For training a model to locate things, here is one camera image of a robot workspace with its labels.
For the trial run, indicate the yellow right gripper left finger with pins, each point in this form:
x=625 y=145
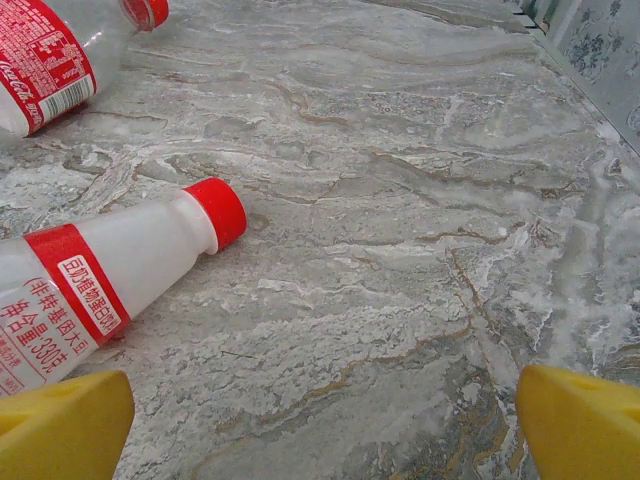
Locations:
x=60 y=430

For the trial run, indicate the white soy milk bottle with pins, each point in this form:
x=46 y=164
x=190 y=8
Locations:
x=150 y=240

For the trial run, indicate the clear Coca-Cola bottle red label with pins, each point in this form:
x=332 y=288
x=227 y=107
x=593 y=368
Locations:
x=50 y=60

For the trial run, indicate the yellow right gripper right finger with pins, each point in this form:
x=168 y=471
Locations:
x=585 y=435

